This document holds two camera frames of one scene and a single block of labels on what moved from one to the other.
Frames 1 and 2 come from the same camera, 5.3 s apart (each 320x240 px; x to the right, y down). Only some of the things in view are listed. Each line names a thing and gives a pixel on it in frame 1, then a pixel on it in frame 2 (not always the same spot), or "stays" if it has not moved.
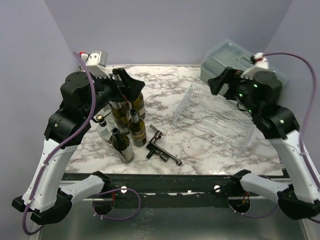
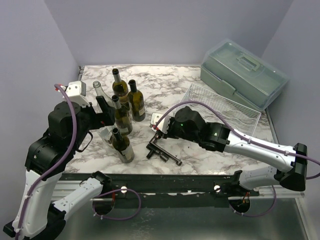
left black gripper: x=132 y=87 -> x=106 y=117
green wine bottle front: x=121 y=143 stays
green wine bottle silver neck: x=120 y=111 stays
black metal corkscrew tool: x=164 y=154 stays
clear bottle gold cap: x=104 y=131 stays
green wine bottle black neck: x=137 y=128 -> x=136 y=100
